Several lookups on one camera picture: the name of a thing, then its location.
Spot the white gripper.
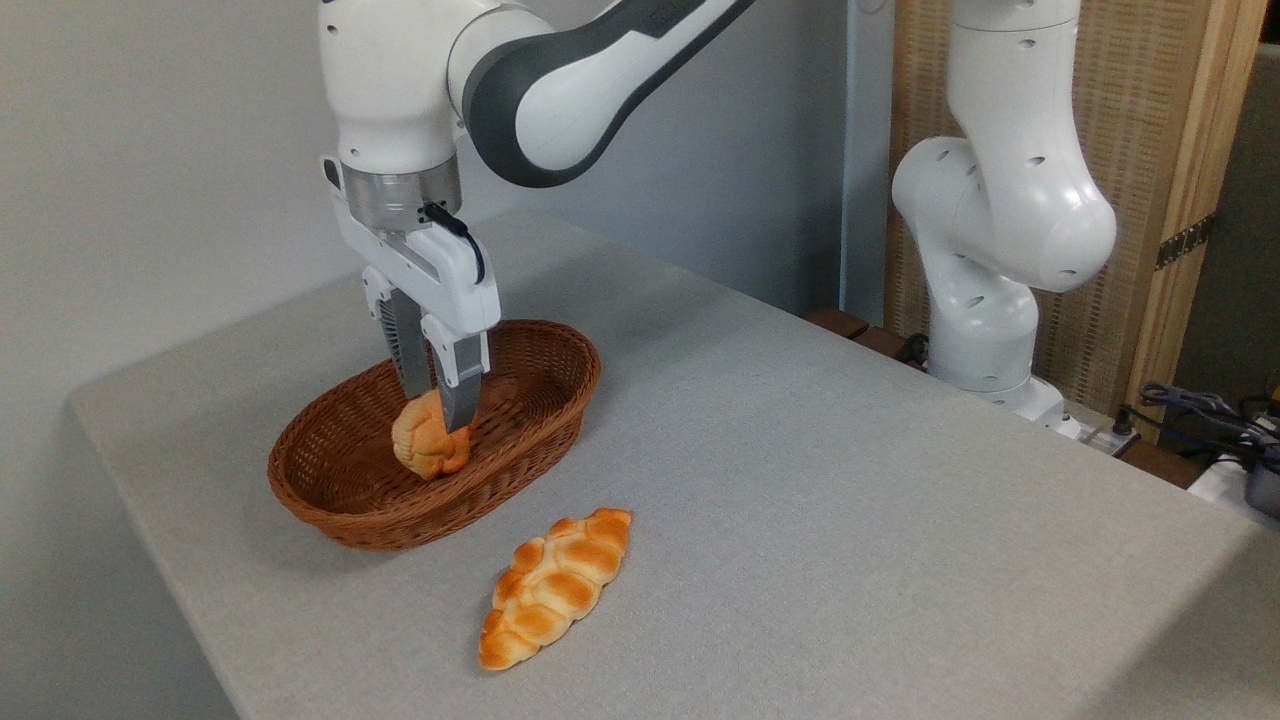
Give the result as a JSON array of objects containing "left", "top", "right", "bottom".
[{"left": 332, "top": 195, "right": 502, "bottom": 434}]

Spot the short braided bread roll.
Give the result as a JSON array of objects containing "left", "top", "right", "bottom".
[{"left": 391, "top": 388, "right": 474, "bottom": 482}]

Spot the brown wicker oval basket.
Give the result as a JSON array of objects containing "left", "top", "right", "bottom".
[{"left": 267, "top": 319, "right": 602, "bottom": 552}]

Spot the long braided bread loaf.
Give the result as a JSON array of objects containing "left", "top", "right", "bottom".
[{"left": 478, "top": 508, "right": 634, "bottom": 671}]

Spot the grey tablecloth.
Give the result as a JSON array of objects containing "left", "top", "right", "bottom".
[{"left": 68, "top": 210, "right": 1280, "bottom": 720}]

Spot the white power strip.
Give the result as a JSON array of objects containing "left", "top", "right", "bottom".
[{"left": 1072, "top": 420, "right": 1141, "bottom": 457}]

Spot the wooden woven folding screen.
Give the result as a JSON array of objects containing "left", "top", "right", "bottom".
[{"left": 885, "top": 0, "right": 1269, "bottom": 441}]

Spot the brass screen hinge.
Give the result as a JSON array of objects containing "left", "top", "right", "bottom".
[{"left": 1155, "top": 213, "right": 1217, "bottom": 272}]

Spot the grey electronic box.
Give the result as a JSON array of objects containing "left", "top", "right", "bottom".
[{"left": 1244, "top": 462, "right": 1280, "bottom": 520}]

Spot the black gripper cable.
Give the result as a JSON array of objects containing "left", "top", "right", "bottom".
[{"left": 420, "top": 202, "right": 488, "bottom": 285}]

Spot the bundle of dark cables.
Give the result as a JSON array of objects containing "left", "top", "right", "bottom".
[{"left": 1138, "top": 380, "right": 1280, "bottom": 473}]

